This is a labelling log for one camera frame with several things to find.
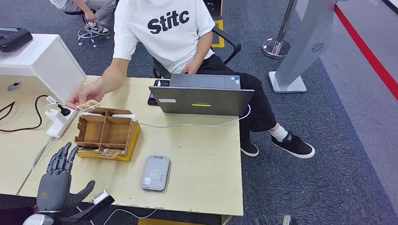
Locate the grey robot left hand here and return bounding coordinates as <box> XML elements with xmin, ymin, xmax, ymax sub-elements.
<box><xmin>37</xmin><ymin>142</ymin><xmax>96</xmax><ymax>215</ymax></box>

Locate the person's left hand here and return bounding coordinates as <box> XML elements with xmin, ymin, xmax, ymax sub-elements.
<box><xmin>181</xmin><ymin>58</ymin><xmax>203</xmax><ymax>75</ymax></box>

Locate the person's right hand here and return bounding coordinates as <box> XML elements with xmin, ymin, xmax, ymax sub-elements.
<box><xmin>65</xmin><ymin>81</ymin><xmax>107</xmax><ymax>111</ymax></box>

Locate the patterned ID card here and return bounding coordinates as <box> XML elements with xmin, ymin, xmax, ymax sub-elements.
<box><xmin>77</xmin><ymin>99</ymin><xmax>101</xmax><ymax>113</ymax></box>

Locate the person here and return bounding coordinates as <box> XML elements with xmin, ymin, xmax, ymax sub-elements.
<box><xmin>49</xmin><ymin>0</ymin><xmax>117</xmax><ymax>35</ymax></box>
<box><xmin>65</xmin><ymin>0</ymin><xmax>315</xmax><ymax>159</ymax></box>

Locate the white card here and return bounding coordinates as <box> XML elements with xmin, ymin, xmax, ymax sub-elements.
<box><xmin>112</xmin><ymin>113</ymin><xmax>138</xmax><ymax>122</ymax></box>

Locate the patterned room key card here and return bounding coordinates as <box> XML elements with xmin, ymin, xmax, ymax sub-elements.
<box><xmin>99</xmin><ymin>149</ymin><xmax>125</xmax><ymax>158</ymax></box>

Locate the grey card reader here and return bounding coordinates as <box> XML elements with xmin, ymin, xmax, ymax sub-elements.
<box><xmin>140</xmin><ymin>155</ymin><xmax>171</xmax><ymax>192</ymax></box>

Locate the black smartphone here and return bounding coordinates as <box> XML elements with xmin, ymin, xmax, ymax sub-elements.
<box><xmin>147</xmin><ymin>79</ymin><xmax>171</xmax><ymax>106</ymax></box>

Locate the grey laptop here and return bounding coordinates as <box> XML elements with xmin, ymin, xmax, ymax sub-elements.
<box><xmin>148</xmin><ymin>73</ymin><xmax>255</xmax><ymax>117</ymax></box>

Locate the cardboard divider box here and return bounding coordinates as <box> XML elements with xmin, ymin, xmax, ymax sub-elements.
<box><xmin>74</xmin><ymin>107</ymin><xmax>141</xmax><ymax>163</ymax></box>

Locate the white power strip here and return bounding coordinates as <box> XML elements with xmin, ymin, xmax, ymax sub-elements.
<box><xmin>44</xmin><ymin>107</ymin><xmax>78</xmax><ymax>139</ymax></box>

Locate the black office chair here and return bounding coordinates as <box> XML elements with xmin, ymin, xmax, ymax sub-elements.
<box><xmin>152</xmin><ymin>26</ymin><xmax>242</xmax><ymax>79</ymax></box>

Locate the white cabinet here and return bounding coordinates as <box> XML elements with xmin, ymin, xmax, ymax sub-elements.
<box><xmin>0</xmin><ymin>33</ymin><xmax>87</xmax><ymax>104</ymax></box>

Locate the chrome stool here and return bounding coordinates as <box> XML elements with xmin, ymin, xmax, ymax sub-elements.
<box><xmin>64</xmin><ymin>11</ymin><xmax>110</xmax><ymax>48</ymax></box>

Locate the black desktop device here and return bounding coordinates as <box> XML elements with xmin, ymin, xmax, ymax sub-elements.
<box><xmin>0</xmin><ymin>27</ymin><xmax>33</xmax><ymax>53</ymax></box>

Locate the grey kiosk stand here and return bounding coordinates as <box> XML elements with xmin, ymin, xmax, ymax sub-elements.
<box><xmin>268</xmin><ymin>0</ymin><xmax>338</xmax><ymax>94</ymax></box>

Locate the yellow box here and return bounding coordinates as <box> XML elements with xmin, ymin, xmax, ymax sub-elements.
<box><xmin>138</xmin><ymin>217</ymin><xmax>223</xmax><ymax>225</ymax></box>

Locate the black cable with plug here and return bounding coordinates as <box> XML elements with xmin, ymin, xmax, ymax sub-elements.
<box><xmin>0</xmin><ymin>94</ymin><xmax>71</xmax><ymax>133</ymax></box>

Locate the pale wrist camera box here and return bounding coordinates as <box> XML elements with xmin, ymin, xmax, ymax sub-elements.
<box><xmin>92</xmin><ymin>189</ymin><xmax>115</xmax><ymax>212</ymax></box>

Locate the white laptop cable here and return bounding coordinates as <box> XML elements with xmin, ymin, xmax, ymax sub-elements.
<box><xmin>138</xmin><ymin>105</ymin><xmax>251</xmax><ymax>128</ymax></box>

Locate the thin black cable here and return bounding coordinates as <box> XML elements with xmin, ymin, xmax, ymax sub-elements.
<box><xmin>0</xmin><ymin>101</ymin><xmax>15</xmax><ymax>122</ymax></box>

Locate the thin white cable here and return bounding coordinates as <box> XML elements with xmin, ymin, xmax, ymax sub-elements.
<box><xmin>102</xmin><ymin>209</ymin><xmax>158</xmax><ymax>225</ymax></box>

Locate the chrome stanchion post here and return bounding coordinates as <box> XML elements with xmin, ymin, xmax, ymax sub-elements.
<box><xmin>262</xmin><ymin>0</ymin><xmax>299</xmax><ymax>59</ymax></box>

